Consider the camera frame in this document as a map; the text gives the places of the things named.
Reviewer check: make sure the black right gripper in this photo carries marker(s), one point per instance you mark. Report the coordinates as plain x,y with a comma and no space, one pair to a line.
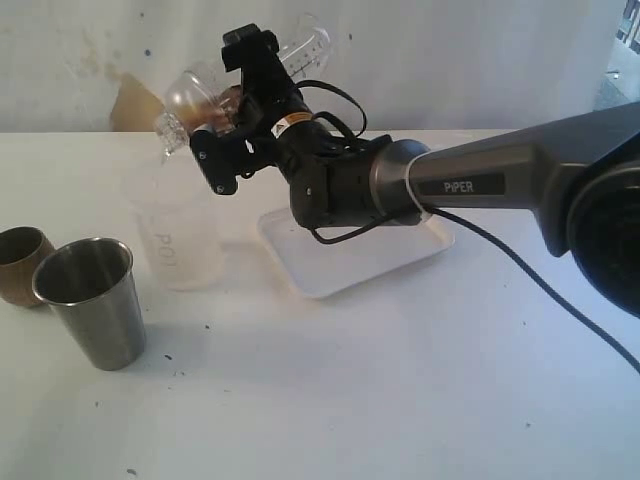
295,151

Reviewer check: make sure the brown cubes and gold coins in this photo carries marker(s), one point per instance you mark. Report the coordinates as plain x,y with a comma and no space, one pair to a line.
218,113

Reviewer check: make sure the clear plastic shaker cup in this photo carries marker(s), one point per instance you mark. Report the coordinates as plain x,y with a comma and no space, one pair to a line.
305,50

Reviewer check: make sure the clear plastic shaker lid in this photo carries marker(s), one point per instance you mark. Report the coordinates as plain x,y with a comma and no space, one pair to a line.
200,81

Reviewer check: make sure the stainless steel cup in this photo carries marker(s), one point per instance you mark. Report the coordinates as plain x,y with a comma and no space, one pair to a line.
89,285

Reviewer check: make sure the brown wooden bowl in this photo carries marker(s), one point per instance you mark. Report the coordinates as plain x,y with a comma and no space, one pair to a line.
23,248

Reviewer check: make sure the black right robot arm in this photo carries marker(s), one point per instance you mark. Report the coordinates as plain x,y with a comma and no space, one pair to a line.
578,176

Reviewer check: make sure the translucent plastic cup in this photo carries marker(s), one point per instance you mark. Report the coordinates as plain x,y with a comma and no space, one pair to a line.
173,208

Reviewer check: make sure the white rectangular tray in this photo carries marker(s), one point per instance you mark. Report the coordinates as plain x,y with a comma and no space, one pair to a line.
318,271

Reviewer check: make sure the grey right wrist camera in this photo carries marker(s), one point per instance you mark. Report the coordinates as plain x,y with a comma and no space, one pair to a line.
212,161

